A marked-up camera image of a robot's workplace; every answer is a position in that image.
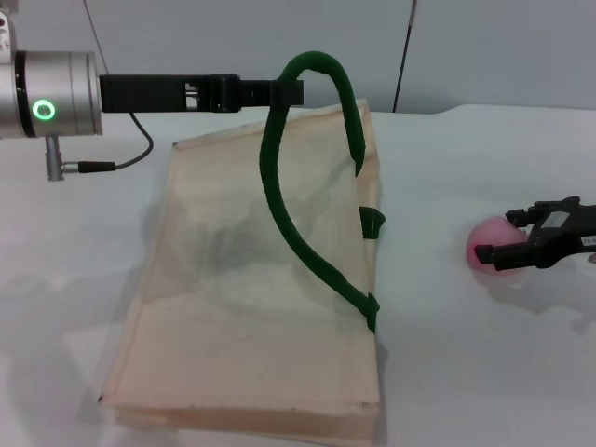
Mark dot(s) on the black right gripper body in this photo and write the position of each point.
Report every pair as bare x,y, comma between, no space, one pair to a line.
563,233

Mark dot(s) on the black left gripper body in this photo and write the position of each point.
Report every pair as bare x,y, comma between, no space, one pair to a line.
139,93

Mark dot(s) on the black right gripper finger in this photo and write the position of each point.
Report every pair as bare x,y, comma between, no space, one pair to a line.
524,216
507,255

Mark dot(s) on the dark vertical background pole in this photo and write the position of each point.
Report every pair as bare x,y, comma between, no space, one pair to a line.
405,56

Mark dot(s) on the pink peach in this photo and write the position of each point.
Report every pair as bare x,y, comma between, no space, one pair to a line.
489,235

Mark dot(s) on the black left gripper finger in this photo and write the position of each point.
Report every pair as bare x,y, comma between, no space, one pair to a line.
256,93

